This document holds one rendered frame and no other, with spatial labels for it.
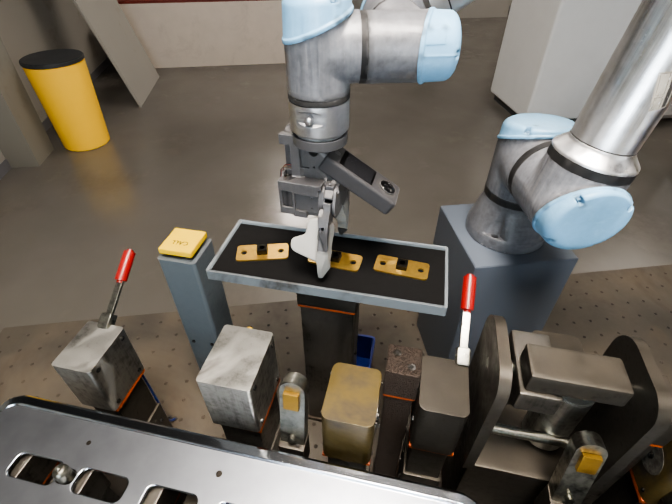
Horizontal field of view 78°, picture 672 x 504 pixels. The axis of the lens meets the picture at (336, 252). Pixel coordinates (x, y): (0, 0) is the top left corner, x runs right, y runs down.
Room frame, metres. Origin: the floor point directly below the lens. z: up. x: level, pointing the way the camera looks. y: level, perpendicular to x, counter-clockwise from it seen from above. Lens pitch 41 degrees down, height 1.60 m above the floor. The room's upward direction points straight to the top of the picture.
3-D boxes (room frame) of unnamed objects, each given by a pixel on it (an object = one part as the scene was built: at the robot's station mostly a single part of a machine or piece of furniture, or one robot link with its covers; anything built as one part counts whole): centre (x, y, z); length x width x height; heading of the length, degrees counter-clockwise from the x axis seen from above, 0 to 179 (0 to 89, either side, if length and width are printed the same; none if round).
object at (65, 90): (3.33, 2.16, 0.35); 0.44 x 0.44 x 0.70
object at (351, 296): (0.49, 0.01, 1.16); 0.37 x 0.14 x 0.02; 78
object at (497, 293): (0.65, -0.34, 0.90); 0.20 x 0.20 x 0.40; 7
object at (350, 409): (0.32, -0.03, 0.89); 0.12 x 0.08 x 0.38; 168
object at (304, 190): (0.50, 0.03, 1.32); 0.09 x 0.08 x 0.12; 73
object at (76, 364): (0.42, 0.39, 0.88); 0.12 x 0.07 x 0.36; 168
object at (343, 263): (0.50, 0.00, 1.17); 0.08 x 0.04 x 0.01; 73
